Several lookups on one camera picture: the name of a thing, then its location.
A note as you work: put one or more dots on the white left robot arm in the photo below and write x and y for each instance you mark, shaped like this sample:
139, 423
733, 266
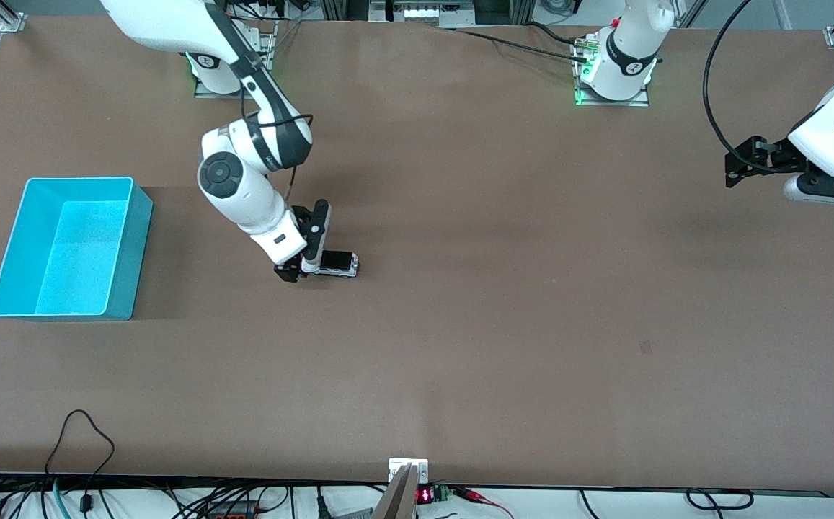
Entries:
626, 43

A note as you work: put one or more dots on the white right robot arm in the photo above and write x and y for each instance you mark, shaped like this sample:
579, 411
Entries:
233, 180

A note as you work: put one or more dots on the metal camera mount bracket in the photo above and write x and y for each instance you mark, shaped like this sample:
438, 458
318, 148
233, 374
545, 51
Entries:
402, 497

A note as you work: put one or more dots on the grey power strip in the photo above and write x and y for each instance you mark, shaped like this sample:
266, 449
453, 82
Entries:
229, 513

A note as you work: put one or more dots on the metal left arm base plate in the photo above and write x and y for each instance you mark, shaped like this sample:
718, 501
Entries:
640, 101

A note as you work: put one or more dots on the control box with lit panel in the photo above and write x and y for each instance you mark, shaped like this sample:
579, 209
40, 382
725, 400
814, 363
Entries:
424, 13

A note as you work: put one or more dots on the red LED display module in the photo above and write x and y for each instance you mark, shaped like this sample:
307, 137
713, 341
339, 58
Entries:
425, 496

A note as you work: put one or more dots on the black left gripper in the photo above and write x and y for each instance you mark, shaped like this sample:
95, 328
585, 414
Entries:
775, 156

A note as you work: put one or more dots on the teal plastic bin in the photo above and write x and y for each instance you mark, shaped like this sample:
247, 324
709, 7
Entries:
78, 252

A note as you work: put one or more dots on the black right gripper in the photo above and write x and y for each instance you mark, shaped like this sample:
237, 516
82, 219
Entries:
287, 272

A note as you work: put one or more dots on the red black clip lead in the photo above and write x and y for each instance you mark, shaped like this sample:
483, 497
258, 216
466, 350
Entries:
471, 494

